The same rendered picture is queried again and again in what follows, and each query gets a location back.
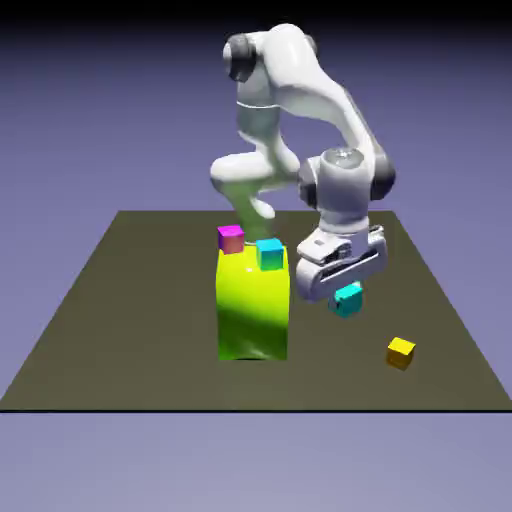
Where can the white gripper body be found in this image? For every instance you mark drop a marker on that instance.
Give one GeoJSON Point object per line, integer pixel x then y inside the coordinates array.
{"type": "Point", "coordinates": [340, 272]}

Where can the small cyan cube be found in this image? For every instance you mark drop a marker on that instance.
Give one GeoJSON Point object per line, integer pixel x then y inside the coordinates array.
{"type": "Point", "coordinates": [348, 299]}
{"type": "Point", "coordinates": [270, 254]}

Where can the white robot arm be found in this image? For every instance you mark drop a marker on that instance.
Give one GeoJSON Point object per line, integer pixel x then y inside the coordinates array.
{"type": "Point", "coordinates": [304, 92]}

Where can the small yellow cube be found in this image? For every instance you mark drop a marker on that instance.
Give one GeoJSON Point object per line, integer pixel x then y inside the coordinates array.
{"type": "Point", "coordinates": [400, 352]}

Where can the small magenta cube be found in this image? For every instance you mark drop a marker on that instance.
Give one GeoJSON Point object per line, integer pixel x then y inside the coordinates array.
{"type": "Point", "coordinates": [230, 239]}

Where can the large yellow-green box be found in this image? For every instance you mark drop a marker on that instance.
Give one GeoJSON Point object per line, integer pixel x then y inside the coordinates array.
{"type": "Point", "coordinates": [252, 308]}

